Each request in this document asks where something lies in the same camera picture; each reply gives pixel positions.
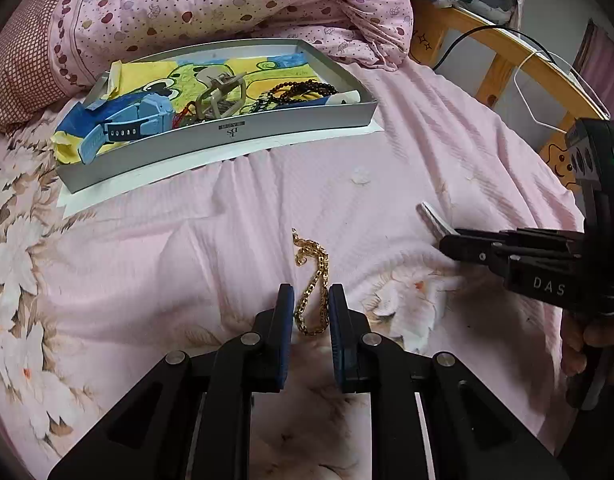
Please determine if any beige hair claw clip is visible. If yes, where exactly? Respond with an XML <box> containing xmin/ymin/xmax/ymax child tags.
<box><xmin>195</xmin><ymin>72</ymin><xmax>248</xmax><ymax>122</ymax></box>

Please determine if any white wire hanger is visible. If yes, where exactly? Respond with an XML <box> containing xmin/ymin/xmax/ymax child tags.
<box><xmin>518</xmin><ymin>50</ymin><xmax>610</xmax><ymax>134</ymax></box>

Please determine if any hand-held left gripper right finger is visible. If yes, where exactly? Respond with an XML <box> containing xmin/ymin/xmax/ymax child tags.
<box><xmin>328</xmin><ymin>283</ymin><xmax>570</xmax><ymax>480</ymax></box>

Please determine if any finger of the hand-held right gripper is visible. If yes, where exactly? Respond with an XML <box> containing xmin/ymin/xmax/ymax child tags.
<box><xmin>436</xmin><ymin>233</ymin><xmax>518</xmax><ymax>269</ymax></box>
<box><xmin>492</xmin><ymin>228</ymin><xmax>586</xmax><ymax>260</ymax></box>

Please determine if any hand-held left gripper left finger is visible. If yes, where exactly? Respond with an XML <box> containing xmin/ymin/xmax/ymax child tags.
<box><xmin>47</xmin><ymin>282</ymin><xmax>296</xmax><ymax>480</ymax></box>

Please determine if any grey jewelry tray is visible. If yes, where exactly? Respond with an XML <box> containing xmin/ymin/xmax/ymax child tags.
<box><xmin>54</xmin><ymin>38</ymin><xmax>380</xmax><ymax>195</ymax></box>

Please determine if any wooden bed frame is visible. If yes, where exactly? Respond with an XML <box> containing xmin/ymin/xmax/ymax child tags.
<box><xmin>409</xmin><ymin>0</ymin><xmax>611</xmax><ymax>197</ymax></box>

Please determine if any blue wrist watch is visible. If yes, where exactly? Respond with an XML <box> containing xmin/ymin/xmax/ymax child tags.
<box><xmin>78</xmin><ymin>95</ymin><xmax>174</xmax><ymax>166</ymax></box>

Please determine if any person's right hand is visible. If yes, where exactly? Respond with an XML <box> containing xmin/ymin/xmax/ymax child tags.
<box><xmin>560</xmin><ymin>310</ymin><xmax>614</xmax><ymax>377</ymax></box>

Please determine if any red striped pillow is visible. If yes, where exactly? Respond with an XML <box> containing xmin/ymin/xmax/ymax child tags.
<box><xmin>0</xmin><ymin>0</ymin><xmax>74</xmax><ymax>134</ymax></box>

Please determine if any silver metal hair clip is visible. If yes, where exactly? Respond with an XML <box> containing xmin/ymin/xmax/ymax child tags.
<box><xmin>418</xmin><ymin>201</ymin><xmax>460</xmax><ymax>247</ymax></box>

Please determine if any cartoon print cloth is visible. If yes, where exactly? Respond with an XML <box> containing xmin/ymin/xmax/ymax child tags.
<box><xmin>54</xmin><ymin>52</ymin><xmax>328</xmax><ymax>166</ymax></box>

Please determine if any pink dotted quilt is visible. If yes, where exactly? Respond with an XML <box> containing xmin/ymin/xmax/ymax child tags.
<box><xmin>49</xmin><ymin>0</ymin><xmax>414</xmax><ymax>97</ymax></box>

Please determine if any red string bracelet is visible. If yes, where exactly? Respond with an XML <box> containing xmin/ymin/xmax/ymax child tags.
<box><xmin>174</xmin><ymin>102</ymin><xmax>198</xmax><ymax>132</ymax></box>

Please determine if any gold chain necklace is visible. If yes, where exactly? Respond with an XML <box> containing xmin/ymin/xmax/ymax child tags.
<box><xmin>292</xmin><ymin>228</ymin><xmax>332</xmax><ymax>337</ymax></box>

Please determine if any pink floral bedsheet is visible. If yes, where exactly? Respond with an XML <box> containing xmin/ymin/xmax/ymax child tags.
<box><xmin>0</xmin><ymin>60</ymin><xmax>588</xmax><ymax>480</ymax></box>

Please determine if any black cable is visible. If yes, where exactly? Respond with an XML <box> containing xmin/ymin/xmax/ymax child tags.
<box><xmin>432</xmin><ymin>24</ymin><xmax>554</xmax><ymax>72</ymax></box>

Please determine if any black bead necklace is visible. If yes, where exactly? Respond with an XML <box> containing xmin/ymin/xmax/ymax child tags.
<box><xmin>247</xmin><ymin>80</ymin><xmax>340</xmax><ymax>114</ymax></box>

